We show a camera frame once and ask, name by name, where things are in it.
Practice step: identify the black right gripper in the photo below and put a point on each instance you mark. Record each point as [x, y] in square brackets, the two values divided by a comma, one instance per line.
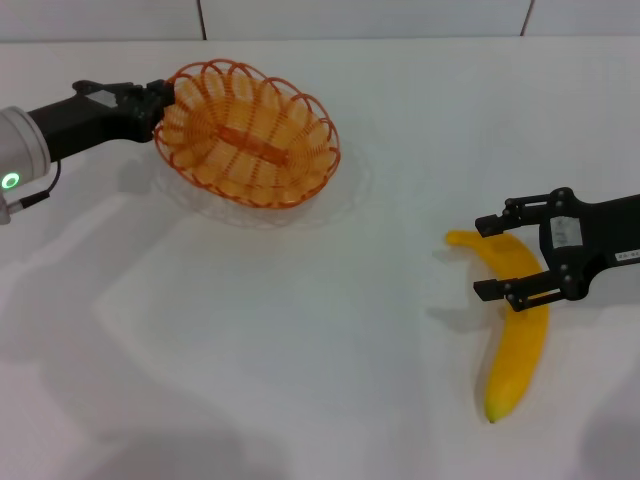
[590, 235]

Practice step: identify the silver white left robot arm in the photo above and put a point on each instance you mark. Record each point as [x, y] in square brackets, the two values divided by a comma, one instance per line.
[20, 145]

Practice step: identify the orange woven plastic basket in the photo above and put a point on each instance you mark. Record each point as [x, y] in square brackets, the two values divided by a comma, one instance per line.
[250, 142]

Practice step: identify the yellow banana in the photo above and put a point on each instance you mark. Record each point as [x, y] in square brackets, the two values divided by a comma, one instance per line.
[520, 350]

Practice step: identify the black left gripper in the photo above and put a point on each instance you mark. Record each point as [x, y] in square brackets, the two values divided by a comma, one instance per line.
[85, 120]

